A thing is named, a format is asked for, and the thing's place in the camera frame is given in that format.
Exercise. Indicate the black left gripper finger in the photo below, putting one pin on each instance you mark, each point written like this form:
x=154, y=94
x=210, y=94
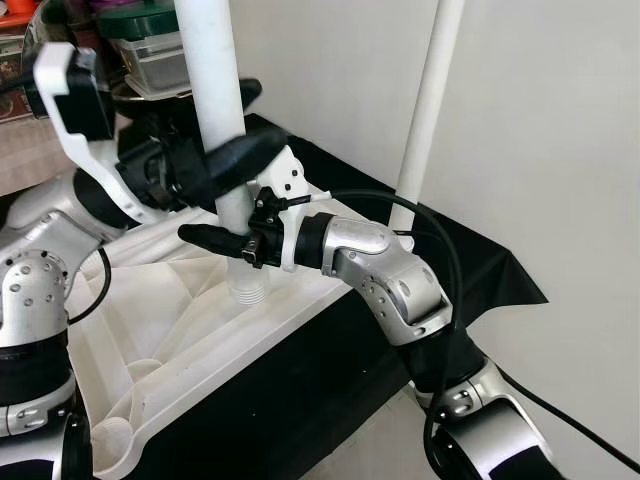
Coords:
x=250, y=95
x=250, y=160

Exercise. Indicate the white plastic table leg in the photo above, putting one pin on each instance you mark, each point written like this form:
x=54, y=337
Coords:
x=215, y=70
x=430, y=100

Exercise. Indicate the black wok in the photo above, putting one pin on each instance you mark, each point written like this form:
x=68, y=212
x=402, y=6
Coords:
x=150, y=105

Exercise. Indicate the clear plastic storage box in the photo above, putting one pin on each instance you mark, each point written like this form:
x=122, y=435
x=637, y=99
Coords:
x=155, y=65

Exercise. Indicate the white plastic table top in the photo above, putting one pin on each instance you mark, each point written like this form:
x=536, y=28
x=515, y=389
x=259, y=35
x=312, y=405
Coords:
x=180, y=340

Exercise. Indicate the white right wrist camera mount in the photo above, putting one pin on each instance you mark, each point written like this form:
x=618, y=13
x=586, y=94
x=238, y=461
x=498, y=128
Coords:
x=290, y=180

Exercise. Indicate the black tablecloth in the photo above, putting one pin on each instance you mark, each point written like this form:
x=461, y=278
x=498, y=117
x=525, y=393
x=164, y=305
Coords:
x=300, y=390

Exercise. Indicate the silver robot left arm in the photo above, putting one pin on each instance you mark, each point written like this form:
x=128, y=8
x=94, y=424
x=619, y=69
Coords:
x=35, y=290

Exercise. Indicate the dark green lid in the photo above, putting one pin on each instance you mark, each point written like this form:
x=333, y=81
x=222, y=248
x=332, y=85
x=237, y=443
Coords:
x=140, y=20

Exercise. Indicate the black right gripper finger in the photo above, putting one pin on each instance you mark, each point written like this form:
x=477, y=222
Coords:
x=215, y=238

